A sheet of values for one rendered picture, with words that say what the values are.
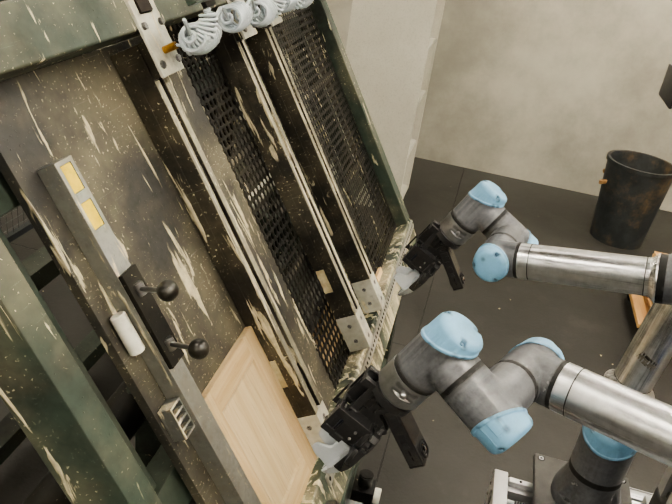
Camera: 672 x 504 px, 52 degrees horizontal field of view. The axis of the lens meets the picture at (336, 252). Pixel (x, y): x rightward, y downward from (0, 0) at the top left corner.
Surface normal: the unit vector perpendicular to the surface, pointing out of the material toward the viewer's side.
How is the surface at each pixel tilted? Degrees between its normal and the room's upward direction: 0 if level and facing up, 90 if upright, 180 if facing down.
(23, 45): 59
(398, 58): 90
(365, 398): 90
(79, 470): 90
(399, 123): 90
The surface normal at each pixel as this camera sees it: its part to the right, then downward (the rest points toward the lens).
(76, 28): 0.90, -0.26
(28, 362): -0.22, 0.43
